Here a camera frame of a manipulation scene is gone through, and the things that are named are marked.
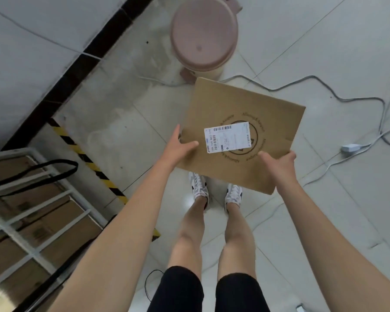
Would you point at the person's left hand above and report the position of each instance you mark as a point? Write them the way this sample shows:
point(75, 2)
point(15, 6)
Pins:
point(177, 152)

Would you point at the person's right hand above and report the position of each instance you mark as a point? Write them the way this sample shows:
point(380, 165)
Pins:
point(281, 173)

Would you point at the person's right thumb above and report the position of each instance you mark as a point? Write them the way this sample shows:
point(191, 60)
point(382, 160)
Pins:
point(268, 158)

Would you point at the person's left thumb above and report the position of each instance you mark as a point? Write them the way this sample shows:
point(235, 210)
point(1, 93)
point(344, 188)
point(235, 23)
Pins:
point(189, 146)

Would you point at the brown cardboard box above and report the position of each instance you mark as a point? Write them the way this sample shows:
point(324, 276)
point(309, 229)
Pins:
point(243, 120)
point(35, 204)
point(6, 165)
point(29, 256)

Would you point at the person's right forearm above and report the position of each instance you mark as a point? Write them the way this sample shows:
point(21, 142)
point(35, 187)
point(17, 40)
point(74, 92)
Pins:
point(331, 243)

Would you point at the person's left forearm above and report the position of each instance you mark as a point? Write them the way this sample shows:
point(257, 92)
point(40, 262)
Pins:
point(117, 237)

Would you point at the white shipping label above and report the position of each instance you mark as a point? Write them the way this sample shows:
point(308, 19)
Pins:
point(227, 138)

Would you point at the white left sneaker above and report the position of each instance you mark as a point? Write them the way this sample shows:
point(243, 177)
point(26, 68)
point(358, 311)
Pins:
point(200, 188)

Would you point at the white sneaker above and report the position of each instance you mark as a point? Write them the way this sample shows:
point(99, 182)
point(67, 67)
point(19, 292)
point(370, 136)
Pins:
point(200, 188)
point(234, 194)

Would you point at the white right sneaker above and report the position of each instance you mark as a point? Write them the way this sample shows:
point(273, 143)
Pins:
point(234, 194)

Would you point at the white power adapter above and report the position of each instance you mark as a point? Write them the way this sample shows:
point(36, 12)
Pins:
point(351, 148)

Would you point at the person's left leg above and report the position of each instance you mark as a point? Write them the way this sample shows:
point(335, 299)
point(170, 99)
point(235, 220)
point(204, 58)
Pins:
point(190, 237)

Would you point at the person's leg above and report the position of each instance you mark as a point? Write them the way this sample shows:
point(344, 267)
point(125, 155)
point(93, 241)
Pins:
point(190, 237)
point(237, 243)

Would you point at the person's right leg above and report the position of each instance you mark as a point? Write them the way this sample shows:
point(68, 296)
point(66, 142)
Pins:
point(237, 243)

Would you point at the yellow black hazard tape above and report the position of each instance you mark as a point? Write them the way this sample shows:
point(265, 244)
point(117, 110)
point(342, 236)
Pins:
point(84, 159)

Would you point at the pink pedal trash bin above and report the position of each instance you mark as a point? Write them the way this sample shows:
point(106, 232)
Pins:
point(203, 35)

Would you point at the black shorts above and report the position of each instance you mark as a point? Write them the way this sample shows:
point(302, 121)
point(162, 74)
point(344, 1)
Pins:
point(208, 292)

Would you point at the small white object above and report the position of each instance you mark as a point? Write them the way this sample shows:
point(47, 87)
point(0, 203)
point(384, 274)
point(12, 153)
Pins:
point(299, 309)

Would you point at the white metal rack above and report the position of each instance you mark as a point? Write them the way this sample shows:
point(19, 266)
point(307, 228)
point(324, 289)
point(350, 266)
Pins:
point(35, 204)

